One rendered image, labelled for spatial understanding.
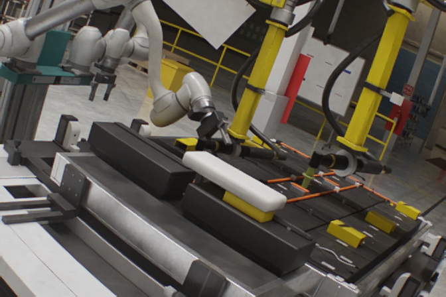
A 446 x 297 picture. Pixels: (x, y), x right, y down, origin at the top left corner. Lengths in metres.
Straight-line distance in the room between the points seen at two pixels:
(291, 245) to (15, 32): 1.53
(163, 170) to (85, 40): 1.34
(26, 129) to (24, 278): 1.82
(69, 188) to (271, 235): 0.70
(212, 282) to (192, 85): 1.02
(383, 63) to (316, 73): 8.73
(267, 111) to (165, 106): 5.08
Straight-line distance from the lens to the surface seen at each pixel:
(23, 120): 3.07
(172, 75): 8.32
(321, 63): 10.31
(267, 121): 7.24
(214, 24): 2.07
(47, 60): 2.90
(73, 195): 1.75
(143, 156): 1.78
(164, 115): 2.23
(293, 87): 7.52
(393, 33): 1.62
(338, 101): 10.17
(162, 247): 1.52
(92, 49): 2.91
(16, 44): 2.36
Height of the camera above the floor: 1.62
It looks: 12 degrees down
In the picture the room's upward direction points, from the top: 21 degrees clockwise
